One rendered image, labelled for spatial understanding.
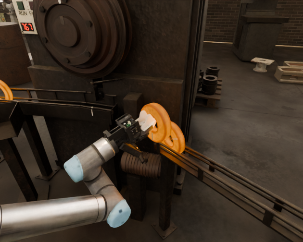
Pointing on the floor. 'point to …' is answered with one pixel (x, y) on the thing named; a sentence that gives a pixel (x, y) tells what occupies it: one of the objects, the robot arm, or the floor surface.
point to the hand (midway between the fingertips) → (155, 118)
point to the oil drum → (8, 54)
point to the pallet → (209, 87)
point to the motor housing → (139, 180)
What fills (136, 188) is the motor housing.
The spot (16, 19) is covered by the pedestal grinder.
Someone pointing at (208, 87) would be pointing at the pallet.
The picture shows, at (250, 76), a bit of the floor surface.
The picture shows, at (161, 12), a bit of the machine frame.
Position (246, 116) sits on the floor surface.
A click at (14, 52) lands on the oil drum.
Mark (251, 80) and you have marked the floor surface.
